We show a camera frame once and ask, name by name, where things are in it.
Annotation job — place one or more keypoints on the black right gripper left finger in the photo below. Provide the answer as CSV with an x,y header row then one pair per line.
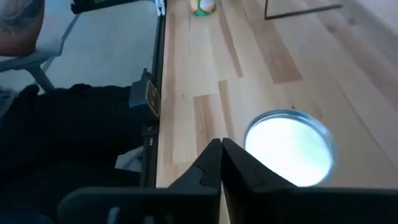
x,y
205,174

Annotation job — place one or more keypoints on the black box with gold label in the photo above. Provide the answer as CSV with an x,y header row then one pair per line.
x,y
143,99

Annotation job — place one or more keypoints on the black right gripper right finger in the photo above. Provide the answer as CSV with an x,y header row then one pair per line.
x,y
245,180

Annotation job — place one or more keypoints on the black metal table frame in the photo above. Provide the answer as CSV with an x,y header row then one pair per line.
x,y
157,62

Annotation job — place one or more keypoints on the small white item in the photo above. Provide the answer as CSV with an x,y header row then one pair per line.
x,y
160,7

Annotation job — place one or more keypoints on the green orange labelled can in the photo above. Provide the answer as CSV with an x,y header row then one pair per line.
x,y
203,7

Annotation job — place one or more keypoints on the black flat object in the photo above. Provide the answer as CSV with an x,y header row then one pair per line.
x,y
109,4

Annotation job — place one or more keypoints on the person's forearm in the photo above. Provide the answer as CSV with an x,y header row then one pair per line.
x,y
18,28

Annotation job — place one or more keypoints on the light grey chair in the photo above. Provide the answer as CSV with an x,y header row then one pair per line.
x,y
28,62

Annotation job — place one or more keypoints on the person's leg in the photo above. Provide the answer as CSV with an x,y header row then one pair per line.
x,y
68,130

